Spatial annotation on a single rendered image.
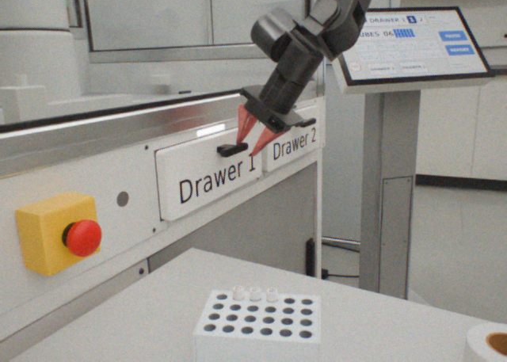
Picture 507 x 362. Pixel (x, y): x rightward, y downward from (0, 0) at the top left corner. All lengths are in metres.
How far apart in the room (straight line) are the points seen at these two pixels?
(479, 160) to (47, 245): 3.40
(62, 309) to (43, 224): 0.16
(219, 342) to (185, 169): 0.32
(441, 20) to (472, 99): 1.93
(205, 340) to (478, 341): 0.25
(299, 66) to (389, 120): 0.94
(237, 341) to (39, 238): 0.23
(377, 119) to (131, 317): 1.19
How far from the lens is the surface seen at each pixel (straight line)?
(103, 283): 0.66
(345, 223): 2.50
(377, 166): 1.60
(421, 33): 1.63
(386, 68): 1.46
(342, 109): 2.35
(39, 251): 0.52
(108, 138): 0.59
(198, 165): 0.72
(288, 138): 1.00
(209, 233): 0.83
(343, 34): 0.69
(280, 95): 0.69
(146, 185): 0.66
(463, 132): 3.63
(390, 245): 1.73
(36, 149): 0.54
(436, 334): 0.55
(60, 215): 0.51
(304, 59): 0.67
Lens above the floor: 1.06
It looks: 14 degrees down
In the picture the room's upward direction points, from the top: 2 degrees counter-clockwise
